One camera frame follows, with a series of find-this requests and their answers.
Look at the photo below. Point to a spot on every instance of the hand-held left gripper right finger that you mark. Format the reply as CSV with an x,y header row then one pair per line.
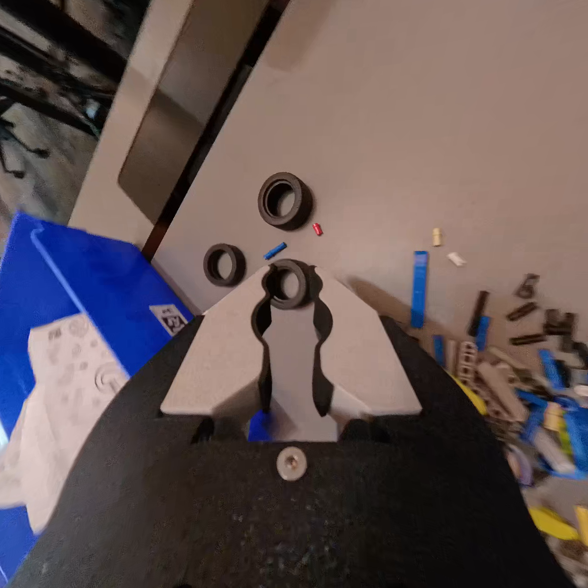
x,y
367,367

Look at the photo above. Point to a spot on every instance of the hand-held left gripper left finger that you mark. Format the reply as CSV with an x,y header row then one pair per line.
x,y
211,367

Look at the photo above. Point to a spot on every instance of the black rubber tire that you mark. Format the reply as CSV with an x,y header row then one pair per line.
x,y
303,211
298,294
232,271

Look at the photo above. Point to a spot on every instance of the pile of lego pieces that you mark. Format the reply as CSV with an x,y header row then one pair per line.
x,y
514,390

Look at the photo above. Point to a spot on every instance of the blue lego pin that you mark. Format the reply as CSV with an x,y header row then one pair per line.
x,y
274,251

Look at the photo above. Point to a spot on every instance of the white lego pin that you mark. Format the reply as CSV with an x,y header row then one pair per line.
x,y
455,258

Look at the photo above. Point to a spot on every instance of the tan lego pin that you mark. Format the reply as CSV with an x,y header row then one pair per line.
x,y
437,237

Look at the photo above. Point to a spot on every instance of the labelled blue storage bin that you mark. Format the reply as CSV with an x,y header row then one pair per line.
x,y
101,285

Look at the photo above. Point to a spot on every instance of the open instruction booklet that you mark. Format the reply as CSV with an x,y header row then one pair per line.
x,y
69,390

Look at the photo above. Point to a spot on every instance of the dark metal frame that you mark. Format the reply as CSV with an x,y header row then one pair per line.
x,y
50,69

